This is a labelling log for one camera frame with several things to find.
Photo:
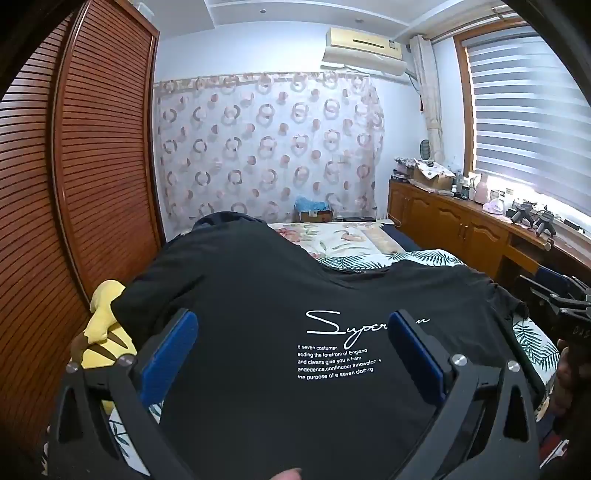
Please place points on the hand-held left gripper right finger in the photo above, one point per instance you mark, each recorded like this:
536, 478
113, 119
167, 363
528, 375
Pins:
418, 355

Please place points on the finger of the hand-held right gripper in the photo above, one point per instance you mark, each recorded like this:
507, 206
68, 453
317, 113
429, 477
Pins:
575, 290
533, 300

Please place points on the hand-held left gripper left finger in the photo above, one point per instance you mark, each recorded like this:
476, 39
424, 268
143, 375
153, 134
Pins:
168, 350

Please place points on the black script-print t-shirt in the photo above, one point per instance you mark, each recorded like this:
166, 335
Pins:
277, 286

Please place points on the person's right hand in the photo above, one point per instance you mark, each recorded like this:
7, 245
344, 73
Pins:
570, 383

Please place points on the person's left hand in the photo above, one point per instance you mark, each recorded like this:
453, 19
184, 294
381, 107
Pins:
285, 475

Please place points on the palm leaf blanket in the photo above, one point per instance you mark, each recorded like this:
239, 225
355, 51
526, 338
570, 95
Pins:
531, 341

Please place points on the black gripper on cabinet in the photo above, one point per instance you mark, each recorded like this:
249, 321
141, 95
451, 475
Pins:
518, 213
542, 222

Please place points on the yellow plush toy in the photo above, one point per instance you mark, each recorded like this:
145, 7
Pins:
104, 304

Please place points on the pink cloth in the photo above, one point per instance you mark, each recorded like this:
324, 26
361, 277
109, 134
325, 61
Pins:
494, 207

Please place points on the navy bed sheet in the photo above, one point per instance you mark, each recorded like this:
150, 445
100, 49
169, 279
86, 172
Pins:
401, 237

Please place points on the long wooden cabinet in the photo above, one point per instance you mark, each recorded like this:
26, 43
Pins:
443, 221

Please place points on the pink jug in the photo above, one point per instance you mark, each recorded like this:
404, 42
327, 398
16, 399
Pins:
481, 189

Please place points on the floral bedspread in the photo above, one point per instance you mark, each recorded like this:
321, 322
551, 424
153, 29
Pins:
351, 240

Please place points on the navy blue garment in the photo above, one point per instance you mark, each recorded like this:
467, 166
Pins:
217, 219

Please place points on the black flat box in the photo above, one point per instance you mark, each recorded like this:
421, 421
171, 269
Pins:
360, 217

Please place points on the open cardboard box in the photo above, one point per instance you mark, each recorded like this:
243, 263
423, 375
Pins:
431, 177

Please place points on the striped window blind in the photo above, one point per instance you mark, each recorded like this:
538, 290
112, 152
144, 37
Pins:
521, 115

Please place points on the small grey fan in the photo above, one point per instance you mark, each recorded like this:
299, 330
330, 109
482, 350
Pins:
425, 150

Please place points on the blue plastic bag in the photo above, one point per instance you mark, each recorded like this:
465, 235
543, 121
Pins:
311, 204

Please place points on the grey patterned cloth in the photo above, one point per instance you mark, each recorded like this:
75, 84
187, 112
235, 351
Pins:
406, 162

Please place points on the beige drape curtain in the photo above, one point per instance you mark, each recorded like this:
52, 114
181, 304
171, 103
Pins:
431, 106

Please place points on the wooden louvered wardrobe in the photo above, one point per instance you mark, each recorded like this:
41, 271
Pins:
92, 138

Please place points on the circle-patterned sheer curtain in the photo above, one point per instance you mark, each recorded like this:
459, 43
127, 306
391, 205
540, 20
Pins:
258, 138

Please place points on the wooden window frame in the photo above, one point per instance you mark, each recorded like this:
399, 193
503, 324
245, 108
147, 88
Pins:
464, 106

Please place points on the wall air conditioner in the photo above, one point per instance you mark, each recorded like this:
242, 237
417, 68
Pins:
360, 50

